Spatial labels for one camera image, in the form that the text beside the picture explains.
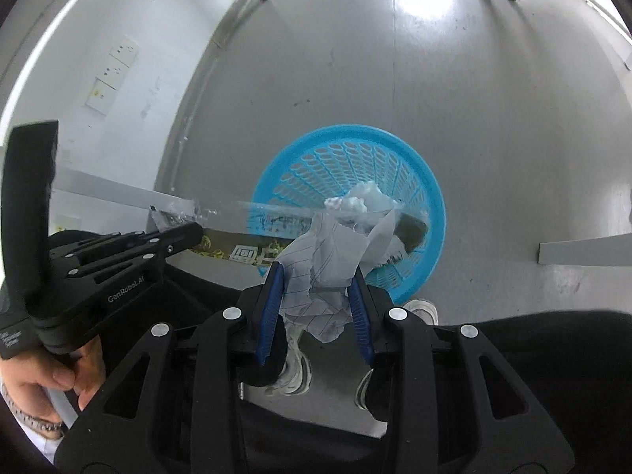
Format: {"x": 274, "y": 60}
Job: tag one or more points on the dark packet with yellow print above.
{"x": 222, "y": 249}

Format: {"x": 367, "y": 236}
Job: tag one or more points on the lined white paper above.
{"x": 321, "y": 266}

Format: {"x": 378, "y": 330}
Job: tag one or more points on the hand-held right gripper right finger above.
{"x": 360, "y": 316}

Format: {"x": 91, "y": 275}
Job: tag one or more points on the clear plastic wrapper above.
{"x": 173, "y": 212}

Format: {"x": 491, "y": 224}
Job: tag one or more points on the white table beam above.
{"x": 108, "y": 188}

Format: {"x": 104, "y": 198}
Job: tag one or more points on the person's left hand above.
{"x": 29, "y": 380}

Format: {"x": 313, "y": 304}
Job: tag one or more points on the blue plastic basket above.
{"x": 345, "y": 158}

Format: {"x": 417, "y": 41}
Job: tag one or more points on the white tissue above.
{"x": 365, "y": 197}

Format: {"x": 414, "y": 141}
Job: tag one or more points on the person's left forearm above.
{"x": 44, "y": 449}

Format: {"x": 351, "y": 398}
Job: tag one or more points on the dark brown wrapper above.
{"x": 412, "y": 232}

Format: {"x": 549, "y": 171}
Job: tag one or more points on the white plate with yellow sticker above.
{"x": 101, "y": 96}

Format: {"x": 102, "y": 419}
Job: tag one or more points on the white wall socket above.
{"x": 122, "y": 52}
{"x": 112, "y": 73}

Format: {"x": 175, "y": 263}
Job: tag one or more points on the black pants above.
{"x": 543, "y": 355}

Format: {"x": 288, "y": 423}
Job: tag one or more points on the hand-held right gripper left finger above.
{"x": 269, "y": 316}

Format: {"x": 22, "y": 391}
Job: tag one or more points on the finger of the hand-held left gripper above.
{"x": 123, "y": 242}
{"x": 123, "y": 266}

